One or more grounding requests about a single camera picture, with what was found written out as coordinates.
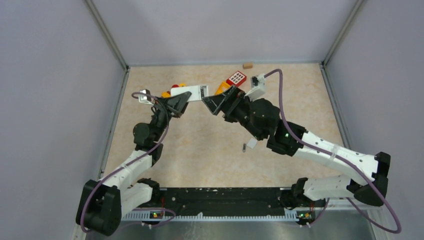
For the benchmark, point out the yellow triangle toy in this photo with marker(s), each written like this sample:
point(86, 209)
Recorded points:
point(222, 88)

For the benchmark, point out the small wooden block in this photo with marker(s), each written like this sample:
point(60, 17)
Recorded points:
point(247, 65)

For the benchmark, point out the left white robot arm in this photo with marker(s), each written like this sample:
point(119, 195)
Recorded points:
point(105, 201)

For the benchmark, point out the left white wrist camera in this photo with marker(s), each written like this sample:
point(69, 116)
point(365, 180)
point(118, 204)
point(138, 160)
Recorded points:
point(145, 97)

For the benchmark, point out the red toy block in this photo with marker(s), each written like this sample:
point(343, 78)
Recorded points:
point(236, 79)

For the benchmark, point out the white battery cover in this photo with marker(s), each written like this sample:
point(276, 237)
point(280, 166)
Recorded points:
point(252, 143)

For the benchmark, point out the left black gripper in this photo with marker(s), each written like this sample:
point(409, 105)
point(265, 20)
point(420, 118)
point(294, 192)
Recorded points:
point(176, 105)

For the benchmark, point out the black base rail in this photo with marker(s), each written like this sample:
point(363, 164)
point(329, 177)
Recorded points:
point(234, 204)

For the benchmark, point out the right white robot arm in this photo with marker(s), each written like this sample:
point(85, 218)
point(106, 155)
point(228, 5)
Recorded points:
point(363, 177)

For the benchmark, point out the white remote control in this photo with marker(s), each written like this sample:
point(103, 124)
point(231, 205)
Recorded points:
point(198, 92)

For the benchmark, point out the orange toy piece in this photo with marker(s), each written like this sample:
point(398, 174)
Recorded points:
point(166, 94)

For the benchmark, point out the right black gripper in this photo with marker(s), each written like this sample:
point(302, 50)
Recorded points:
point(216, 103)

